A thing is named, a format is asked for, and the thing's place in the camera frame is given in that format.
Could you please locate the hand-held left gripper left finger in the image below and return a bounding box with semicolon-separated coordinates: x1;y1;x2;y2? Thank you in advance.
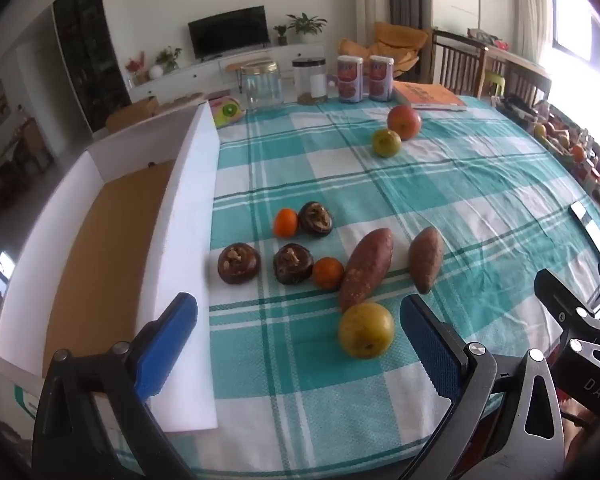
32;291;199;480

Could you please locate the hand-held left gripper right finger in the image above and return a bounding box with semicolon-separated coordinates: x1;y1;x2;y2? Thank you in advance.
399;294;566;480

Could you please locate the yellow-green pear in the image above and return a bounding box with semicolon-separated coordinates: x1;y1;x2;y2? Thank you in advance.
338;302;396;359

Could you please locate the small sweet potato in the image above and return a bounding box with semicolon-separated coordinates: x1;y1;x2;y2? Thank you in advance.
408;226;445;295

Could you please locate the large sweet potato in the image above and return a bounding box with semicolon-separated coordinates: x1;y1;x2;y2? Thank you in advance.
339;228;395;313

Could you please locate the small orange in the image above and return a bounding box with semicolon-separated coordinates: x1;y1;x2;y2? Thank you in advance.
312;257;345;290
273;208;299;238

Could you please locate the dark mangosteen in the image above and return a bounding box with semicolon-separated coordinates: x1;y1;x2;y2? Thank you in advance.
273;243;314;285
298;201;333;236
217;243;261;284

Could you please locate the person's right hand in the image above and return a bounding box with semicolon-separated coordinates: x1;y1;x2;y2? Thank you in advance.
560;394;600;463

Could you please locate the teal checked tablecloth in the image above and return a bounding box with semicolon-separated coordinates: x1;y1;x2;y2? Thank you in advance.
114;94;600;479

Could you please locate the small green apple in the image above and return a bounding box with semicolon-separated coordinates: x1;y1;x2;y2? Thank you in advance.
371;129;402;158

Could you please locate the dark wooden chair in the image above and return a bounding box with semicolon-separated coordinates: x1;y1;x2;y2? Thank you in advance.
430;27;488;98
480;47;553;109

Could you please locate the red apple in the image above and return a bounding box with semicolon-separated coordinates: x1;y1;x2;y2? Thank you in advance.
387;105;423;141

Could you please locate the fruit-print pouch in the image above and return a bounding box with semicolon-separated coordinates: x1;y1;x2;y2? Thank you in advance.
211;98;245;127

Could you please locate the orange book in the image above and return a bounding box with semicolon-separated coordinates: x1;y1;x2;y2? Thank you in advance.
393;81;468;112

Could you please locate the window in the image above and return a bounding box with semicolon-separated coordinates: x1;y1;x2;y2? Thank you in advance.
550;0;600;92

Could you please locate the white television cabinet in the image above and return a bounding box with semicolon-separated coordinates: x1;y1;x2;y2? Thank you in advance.
127;42;331;104

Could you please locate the glass jar with gold lid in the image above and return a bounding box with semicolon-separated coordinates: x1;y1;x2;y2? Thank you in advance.
240;60;284;112

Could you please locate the red-labelled can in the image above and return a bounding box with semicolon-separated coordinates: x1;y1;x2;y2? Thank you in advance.
369;55;395;102
337;55;364;104

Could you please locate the red flower plant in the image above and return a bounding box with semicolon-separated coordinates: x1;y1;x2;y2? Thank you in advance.
125;50;149;86

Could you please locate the white sheer curtain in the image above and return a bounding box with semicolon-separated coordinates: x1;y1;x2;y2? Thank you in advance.
512;0;557;67

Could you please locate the leafy green table plant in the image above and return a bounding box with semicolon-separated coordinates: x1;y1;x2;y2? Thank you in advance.
155;46;182;74

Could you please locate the round side table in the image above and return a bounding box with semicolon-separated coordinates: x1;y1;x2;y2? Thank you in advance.
225;58;279;93

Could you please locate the clear canister with black lid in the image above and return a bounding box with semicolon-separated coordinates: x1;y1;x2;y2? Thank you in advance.
292;56;329;106

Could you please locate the black display cabinet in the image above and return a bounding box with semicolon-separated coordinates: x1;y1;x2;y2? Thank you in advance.
52;0;132;133

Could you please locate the orange bean bag chair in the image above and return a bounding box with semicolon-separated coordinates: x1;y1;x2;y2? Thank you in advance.
337;21;429;83

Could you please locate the black television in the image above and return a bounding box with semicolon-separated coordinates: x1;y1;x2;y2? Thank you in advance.
188;6;271;62

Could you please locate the large potted green plant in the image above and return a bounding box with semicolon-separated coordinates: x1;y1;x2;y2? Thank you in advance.
286;12;327;44

